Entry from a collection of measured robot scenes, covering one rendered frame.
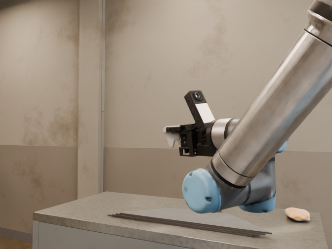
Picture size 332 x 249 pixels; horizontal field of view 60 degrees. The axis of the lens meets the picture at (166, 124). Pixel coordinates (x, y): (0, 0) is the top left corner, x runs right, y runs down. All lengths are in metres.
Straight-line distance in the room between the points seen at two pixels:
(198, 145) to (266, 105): 0.33
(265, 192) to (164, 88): 2.59
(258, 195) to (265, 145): 0.17
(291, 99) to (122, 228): 1.02
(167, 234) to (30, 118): 3.45
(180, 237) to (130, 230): 0.22
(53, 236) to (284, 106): 1.34
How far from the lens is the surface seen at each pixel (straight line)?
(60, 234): 1.54
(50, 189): 4.13
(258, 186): 0.58
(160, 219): 1.32
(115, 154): 3.39
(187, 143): 0.74
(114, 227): 1.33
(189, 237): 1.17
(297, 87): 0.41
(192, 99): 0.71
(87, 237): 1.43
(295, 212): 1.48
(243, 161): 0.46
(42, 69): 4.31
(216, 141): 0.66
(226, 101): 2.87
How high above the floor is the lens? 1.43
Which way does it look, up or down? 2 degrees up
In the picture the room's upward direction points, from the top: straight up
